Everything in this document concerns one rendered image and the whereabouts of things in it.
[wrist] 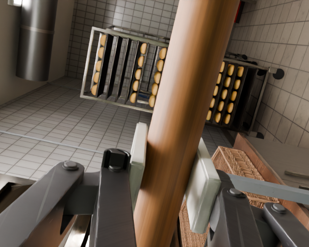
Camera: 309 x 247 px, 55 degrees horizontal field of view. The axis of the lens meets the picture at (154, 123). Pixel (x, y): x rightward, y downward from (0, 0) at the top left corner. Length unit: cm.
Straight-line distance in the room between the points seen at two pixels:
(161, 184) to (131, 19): 497
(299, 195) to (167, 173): 107
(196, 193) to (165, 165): 2
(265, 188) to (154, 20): 423
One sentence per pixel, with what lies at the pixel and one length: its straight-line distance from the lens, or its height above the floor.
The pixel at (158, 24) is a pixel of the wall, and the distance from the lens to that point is 510.
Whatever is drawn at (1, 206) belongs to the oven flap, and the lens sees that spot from 181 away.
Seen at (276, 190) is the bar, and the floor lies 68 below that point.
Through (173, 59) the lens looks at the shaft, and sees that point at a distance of 16.
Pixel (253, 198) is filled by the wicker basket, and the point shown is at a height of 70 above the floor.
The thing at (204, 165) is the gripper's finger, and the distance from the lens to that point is 16.
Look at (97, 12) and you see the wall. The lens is 519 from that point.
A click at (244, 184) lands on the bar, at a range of 113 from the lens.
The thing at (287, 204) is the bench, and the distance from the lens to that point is 130.
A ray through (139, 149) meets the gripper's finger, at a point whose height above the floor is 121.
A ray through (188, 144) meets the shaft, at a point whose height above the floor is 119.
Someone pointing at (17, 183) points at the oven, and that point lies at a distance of 200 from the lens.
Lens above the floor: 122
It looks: 3 degrees down
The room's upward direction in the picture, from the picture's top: 78 degrees counter-clockwise
